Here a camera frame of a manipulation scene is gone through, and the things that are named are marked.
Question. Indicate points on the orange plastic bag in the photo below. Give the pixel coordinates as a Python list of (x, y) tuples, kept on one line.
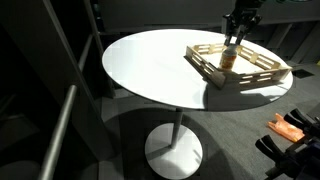
[(286, 128)]

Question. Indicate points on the white pedestal table base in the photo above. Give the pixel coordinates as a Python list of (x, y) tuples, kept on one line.
[(173, 150)]

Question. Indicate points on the white medicine bottle lid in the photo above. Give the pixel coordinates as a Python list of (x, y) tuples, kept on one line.
[(231, 49)]

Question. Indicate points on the grey metal railing pipe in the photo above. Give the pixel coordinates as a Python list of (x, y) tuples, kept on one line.
[(58, 133)]

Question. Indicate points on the square wooden slatted tray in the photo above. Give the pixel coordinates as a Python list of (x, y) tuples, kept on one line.
[(240, 68)]

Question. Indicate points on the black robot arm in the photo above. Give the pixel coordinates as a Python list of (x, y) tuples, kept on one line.
[(248, 3)]

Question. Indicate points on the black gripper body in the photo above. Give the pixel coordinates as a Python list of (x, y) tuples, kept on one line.
[(241, 21)]

